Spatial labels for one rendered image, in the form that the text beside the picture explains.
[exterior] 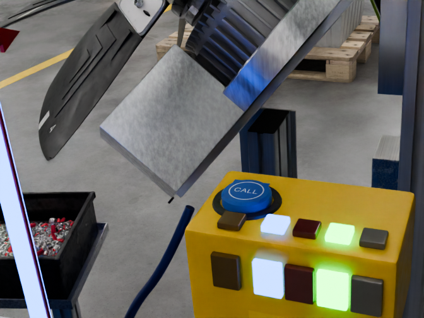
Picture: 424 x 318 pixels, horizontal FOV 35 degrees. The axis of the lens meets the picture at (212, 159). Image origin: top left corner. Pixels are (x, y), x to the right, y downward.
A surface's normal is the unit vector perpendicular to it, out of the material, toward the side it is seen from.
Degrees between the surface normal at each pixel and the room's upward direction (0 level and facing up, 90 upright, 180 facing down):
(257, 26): 74
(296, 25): 66
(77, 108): 45
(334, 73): 90
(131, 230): 0
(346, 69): 90
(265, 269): 90
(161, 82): 55
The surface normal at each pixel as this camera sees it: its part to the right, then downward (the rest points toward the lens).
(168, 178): 0.15, -0.15
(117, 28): -0.64, -0.26
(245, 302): -0.37, 0.45
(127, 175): -0.08, -0.89
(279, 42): -0.14, 0.18
